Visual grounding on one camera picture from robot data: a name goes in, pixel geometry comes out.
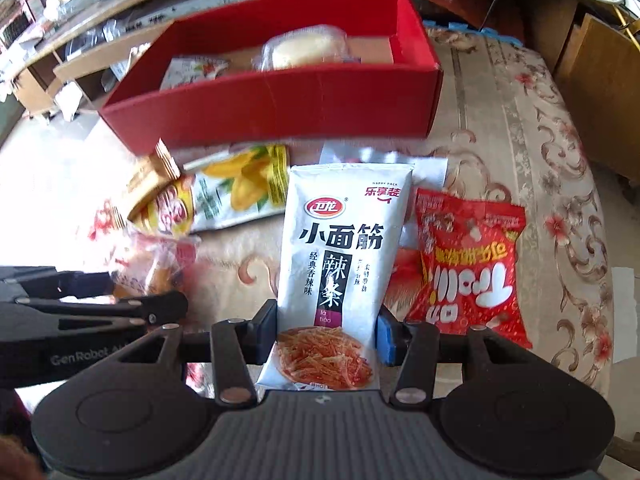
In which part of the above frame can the clear plastic bag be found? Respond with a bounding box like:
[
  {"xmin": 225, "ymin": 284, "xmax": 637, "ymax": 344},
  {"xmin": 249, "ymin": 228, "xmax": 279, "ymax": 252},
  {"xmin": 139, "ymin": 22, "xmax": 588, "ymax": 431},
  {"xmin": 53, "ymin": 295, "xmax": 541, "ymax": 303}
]
[{"xmin": 65, "ymin": 20, "xmax": 131, "ymax": 61}]

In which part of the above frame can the silver media player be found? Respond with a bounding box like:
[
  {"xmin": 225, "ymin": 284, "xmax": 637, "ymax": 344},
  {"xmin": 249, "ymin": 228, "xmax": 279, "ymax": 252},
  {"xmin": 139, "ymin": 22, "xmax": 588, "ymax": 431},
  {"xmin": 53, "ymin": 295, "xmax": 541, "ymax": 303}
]
[{"xmin": 120, "ymin": 0, "xmax": 266, "ymax": 31}]

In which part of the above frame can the yellow green mango packet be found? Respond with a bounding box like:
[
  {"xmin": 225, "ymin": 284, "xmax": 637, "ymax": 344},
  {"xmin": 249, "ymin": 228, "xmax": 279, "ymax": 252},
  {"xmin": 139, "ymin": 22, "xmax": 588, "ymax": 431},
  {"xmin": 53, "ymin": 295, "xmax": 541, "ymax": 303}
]
[{"xmin": 182, "ymin": 144, "xmax": 292, "ymax": 233}]

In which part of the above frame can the red candy packet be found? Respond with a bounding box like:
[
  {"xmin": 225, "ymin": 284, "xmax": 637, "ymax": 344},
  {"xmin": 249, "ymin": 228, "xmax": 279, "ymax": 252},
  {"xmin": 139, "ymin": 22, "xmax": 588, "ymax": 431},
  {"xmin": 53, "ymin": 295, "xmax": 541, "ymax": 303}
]
[{"xmin": 402, "ymin": 187, "xmax": 533, "ymax": 348}]

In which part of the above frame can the white paper sheet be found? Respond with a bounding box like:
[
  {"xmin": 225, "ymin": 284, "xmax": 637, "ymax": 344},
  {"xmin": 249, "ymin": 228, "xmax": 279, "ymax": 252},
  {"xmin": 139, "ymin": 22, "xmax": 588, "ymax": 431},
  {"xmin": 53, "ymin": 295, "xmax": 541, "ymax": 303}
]
[{"xmin": 611, "ymin": 266, "xmax": 640, "ymax": 363}]

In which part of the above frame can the yellow orange snack packet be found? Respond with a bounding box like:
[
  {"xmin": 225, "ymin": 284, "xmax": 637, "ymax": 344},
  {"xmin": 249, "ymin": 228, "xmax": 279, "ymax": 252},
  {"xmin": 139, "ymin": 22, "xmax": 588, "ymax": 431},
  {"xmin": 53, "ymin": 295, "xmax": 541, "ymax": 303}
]
[{"xmin": 127, "ymin": 175, "xmax": 198, "ymax": 236}]

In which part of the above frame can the yellow cable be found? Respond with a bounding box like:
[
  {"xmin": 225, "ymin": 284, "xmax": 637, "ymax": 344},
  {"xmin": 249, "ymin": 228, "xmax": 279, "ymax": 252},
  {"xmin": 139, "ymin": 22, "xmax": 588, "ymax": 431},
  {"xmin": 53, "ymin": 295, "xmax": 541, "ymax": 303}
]
[{"xmin": 585, "ymin": 0, "xmax": 640, "ymax": 48}]

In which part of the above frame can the grey white snack packet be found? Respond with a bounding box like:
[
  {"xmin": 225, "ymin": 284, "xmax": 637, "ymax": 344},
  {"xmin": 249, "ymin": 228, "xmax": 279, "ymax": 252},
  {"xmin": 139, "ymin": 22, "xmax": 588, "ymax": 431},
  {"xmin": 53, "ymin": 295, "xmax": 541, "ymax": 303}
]
[{"xmin": 159, "ymin": 56, "xmax": 232, "ymax": 92}]

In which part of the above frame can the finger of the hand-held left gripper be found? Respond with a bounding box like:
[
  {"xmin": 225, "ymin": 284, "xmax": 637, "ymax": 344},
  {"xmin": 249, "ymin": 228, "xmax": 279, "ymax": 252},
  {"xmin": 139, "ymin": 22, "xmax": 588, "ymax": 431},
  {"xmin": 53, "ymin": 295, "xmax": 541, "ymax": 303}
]
[
  {"xmin": 0, "ymin": 266, "xmax": 115, "ymax": 302},
  {"xmin": 0, "ymin": 290, "xmax": 189, "ymax": 330}
]

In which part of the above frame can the round white cake packet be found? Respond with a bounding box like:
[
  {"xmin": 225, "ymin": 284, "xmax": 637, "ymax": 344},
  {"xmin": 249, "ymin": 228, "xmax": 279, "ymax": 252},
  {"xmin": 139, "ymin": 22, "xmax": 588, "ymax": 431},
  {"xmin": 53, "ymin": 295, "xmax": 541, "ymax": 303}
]
[{"xmin": 251, "ymin": 27, "xmax": 348, "ymax": 72}]

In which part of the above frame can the floral tablecloth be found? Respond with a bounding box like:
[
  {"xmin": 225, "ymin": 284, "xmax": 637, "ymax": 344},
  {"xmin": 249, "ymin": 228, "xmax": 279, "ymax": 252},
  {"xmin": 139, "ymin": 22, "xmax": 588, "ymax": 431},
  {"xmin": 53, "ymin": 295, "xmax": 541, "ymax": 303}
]
[{"xmin": 0, "ymin": 22, "xmax": 621, "ymax": 403}]

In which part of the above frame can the brown open box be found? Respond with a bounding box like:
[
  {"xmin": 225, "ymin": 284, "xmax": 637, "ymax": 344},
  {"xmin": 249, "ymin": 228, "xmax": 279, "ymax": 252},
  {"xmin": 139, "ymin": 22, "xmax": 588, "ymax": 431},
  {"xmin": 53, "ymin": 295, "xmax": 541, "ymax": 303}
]
[{"xmin": 552, "ymin": 12, "xmax": 640, "ymax": 186}]

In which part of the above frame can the wooden television cabinet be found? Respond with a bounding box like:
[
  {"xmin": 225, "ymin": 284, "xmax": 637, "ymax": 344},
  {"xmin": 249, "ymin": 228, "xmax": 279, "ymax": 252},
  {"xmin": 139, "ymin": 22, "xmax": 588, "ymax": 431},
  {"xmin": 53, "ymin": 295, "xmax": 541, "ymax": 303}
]
[{"xmin": 0, "ymin": 0, "xmax": 640, "ymax": 126}]

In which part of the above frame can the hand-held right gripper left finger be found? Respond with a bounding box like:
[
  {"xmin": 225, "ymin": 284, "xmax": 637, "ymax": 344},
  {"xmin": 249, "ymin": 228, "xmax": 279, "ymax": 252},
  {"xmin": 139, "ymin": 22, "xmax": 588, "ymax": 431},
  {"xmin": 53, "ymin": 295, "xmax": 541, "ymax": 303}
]
[{"xmin": 87, "ymin": 299, "xmax": 279, "ymax": 408}]

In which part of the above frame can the clear bread packet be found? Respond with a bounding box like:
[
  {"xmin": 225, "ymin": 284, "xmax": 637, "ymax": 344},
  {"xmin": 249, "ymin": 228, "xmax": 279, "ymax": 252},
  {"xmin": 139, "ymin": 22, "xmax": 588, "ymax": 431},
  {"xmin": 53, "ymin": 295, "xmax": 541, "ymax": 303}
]
[{"xmin": 107, "ymin": 225, "xmax": 201, "ymax": 301}]

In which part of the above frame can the red cardboard box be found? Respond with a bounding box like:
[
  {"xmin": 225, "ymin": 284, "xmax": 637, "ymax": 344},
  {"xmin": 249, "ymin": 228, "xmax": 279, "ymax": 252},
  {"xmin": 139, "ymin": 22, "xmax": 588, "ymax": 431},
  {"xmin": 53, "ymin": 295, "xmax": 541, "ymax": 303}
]
[{"xmin": 97, "ymin": 0, "xmax": 445, "ymax": 153}]

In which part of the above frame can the white spicy strip packet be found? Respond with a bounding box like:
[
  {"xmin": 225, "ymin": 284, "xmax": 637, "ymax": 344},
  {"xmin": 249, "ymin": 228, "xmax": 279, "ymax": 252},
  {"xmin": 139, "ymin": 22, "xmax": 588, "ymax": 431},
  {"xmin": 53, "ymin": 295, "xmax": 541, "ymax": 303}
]
[{"xmin": 255, "ymin": 162, "xmax": 417, "ymax": 392}]

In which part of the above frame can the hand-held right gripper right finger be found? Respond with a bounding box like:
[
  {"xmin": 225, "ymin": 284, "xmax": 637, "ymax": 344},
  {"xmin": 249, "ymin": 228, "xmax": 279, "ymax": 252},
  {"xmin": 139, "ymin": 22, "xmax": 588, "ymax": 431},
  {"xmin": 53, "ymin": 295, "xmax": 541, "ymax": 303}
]
[{"xmin": 376, "ymin": 305, "xmax": 553, "ymax": 408}]

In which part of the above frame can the golden brown snack packet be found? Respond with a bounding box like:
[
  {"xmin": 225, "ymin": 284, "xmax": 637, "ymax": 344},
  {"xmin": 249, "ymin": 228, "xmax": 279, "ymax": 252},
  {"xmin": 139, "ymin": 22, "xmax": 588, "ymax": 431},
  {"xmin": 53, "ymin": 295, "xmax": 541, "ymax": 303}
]
[{"xmin": 125, "ymin": 137, "xmax": 183, "ymax": 211}]

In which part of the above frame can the silver sausage packet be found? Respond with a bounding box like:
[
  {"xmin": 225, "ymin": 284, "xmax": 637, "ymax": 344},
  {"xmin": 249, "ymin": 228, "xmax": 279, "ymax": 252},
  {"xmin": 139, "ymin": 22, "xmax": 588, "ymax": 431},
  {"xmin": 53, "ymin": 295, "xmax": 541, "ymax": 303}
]
[{"xmin": 320, "ymin": 142, "xmax": 449, "ymax": 311}]

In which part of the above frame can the blue plastic piece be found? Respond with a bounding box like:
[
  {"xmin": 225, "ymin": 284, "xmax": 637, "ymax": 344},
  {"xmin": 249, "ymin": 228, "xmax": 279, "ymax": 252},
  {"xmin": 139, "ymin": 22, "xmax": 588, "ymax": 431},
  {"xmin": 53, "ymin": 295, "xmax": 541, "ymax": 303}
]
[{"xmin": 440, "ymin": 20, "xmax": 521, "ymax": 43}]

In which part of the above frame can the person's left forearm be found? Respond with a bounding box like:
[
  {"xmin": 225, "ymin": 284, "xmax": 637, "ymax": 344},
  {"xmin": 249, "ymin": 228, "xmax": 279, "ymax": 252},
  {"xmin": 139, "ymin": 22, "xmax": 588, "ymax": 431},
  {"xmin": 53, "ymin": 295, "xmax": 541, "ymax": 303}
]
[{"xmin": 0, "ymin": 390, "xmax": 48, "ymax": 480}]

